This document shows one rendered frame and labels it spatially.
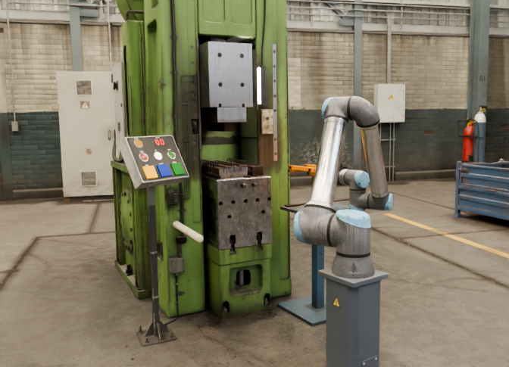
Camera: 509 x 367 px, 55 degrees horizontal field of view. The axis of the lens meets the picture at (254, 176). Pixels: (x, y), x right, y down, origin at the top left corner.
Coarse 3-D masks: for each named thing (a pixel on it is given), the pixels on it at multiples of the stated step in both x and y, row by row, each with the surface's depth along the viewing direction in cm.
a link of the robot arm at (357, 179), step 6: (348, 174) 271; (354, 174) 267; (360, 174) 265; (366, 174) 267; (348, 180) 271; (354, 180) 266; (360, 180) 265; (366, 180) 267; (354, 186) 267; (360, 186) 265; (366, 186) 267
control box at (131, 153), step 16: (128, 144) 266; (144, 144) 274; (160, 144) 282; (128, 160) 267; (144, 160) 268; (160, 160) 276; (176, 160) 285; (144, 176) 263; (160, 176) 271; (176, 176) 280
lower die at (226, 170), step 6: (228, 162) 333; (210, 168) 324; (216, 168) 314; (222, 168) 312; (228, 168) 313; (234, 168) 315; (240, 168) 317; (246, 168) 319; (222, 174) 312; (228, 174) 314; (234, 174) 316; (240, 174) 318; (246, 174) 319
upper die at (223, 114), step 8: (208, 112) 320; (216, 112) 308; (224, 112) 309; (232, 112) 311; (240, 112) 313; (208, 120) 321; (216, 120) 309; (224, 120) 309; (232, 120) 311; (240, 120) 314
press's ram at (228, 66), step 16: (208, 48) 300; (224, 48) 305; (240, 48) 309; (208, 64) 301; (224, 64) 306; (240, 64) 310; (208, 80) 303; (224, 80) 307; (240, 80) 311; (208, 96) 304; (224, 96) 308; (240, 96) 312
